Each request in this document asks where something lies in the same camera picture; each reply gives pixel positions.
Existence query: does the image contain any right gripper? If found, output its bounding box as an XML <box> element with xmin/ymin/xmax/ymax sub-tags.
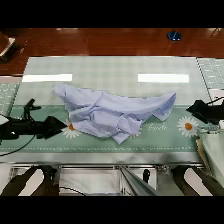
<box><xmin>185</xmin><ymin>99</ymin><xmax>216</xmax><ymax>124</ymax></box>

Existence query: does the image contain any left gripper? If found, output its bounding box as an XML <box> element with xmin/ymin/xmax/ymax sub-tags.
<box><xmin>35</xmin><ymin>115</ymin><xmax>69</xmax><ymax>141</ymax></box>

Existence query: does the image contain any light blue shirt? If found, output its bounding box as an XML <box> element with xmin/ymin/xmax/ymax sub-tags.
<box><xmin>54</xmin><ymin>83</ymin><xmax>177</xmax><ymax>145</ymax></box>

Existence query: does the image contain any blue round disc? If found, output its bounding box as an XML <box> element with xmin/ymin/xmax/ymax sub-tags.
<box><xmin>166</xmin><ymin>31</ymin><xmax>183</xmax><ymax>42</ymax></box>

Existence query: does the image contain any black cable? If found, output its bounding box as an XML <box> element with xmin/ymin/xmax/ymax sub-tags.
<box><xmin>0</xmin><ymin>133</ymin><xmax>37</xmax><ymax>158</ymax></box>

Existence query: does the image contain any silver frame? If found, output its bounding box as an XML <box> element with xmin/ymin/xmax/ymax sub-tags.
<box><xmin>6</xmin><ymin>161</ymin><xmax>205</xmax><ymax>197</ymax></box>

